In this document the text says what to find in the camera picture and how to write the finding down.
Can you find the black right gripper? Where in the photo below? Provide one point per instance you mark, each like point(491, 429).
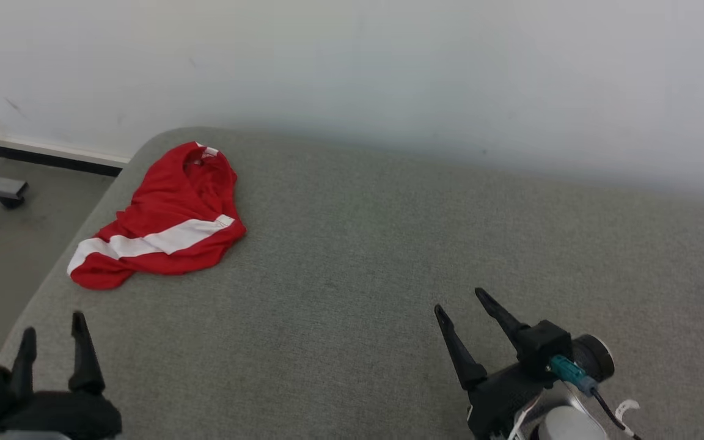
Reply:
point(495, 403)

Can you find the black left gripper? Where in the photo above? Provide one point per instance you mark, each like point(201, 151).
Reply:
point(65, 415)

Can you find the red garment with wide white band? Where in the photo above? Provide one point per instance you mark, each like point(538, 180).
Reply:
point(162, 201)

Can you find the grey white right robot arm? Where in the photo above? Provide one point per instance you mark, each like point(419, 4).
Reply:
point(572, 425)

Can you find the white and dark baseboard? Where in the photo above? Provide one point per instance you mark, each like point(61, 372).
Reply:
point(52, 156)

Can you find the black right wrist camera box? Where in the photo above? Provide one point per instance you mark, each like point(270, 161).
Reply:
point(541, 345)

